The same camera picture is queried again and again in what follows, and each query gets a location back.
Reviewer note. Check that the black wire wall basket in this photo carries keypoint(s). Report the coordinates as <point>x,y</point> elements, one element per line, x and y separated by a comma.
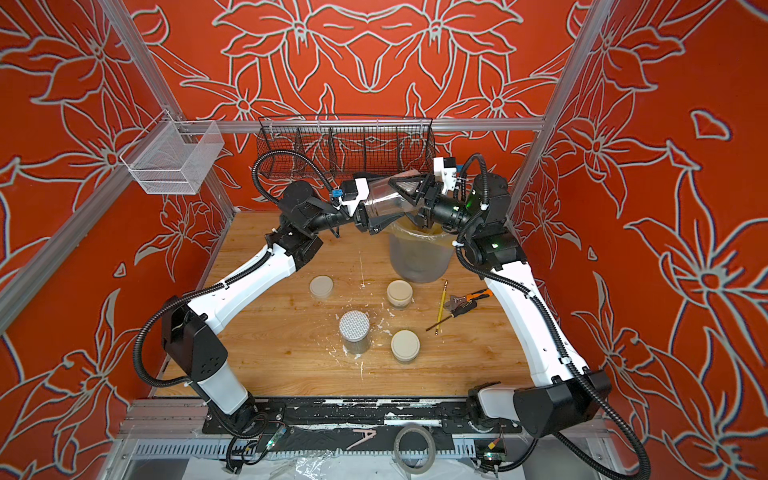
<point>339,147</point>

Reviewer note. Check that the glass jar patterned lid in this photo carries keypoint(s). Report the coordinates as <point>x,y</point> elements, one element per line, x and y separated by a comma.
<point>354,328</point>

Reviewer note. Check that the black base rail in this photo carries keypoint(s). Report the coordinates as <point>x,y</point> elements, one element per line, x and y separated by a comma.
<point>449,414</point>

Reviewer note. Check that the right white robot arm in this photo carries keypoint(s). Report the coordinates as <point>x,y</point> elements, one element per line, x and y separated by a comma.
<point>565,391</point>

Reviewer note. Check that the translucent ribbed trash bin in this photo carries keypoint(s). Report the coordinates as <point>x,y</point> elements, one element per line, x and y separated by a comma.
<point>419,262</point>

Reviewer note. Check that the clear plastic wall basket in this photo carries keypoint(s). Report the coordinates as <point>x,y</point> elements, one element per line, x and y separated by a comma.
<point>173,157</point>

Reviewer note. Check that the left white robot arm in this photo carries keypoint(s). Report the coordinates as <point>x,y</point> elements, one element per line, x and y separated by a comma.
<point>191,325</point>

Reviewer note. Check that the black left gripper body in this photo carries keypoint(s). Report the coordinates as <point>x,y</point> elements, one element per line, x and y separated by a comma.
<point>330,221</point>

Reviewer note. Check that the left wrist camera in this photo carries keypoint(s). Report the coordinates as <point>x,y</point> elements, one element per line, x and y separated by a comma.
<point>351,192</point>

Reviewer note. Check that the glass jar beige lid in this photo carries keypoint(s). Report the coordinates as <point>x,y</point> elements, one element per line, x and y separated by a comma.
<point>399,294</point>
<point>405,346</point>

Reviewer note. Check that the yellow pencil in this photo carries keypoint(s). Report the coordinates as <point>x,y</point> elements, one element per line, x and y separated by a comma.
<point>440,314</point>

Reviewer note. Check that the clear glass jar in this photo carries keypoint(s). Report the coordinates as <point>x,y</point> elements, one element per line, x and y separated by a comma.
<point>384,201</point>

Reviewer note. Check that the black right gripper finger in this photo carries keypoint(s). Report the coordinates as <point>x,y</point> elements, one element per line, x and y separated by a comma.
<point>417,213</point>
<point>411,184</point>

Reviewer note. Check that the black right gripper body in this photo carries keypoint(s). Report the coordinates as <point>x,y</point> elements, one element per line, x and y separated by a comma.
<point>429,207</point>

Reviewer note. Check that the glass jar beige lid front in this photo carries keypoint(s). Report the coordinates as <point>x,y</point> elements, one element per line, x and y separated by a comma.
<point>405,346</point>

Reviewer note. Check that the glass jar beige lid back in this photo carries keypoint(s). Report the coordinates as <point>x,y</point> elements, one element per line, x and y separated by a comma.
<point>399,294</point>

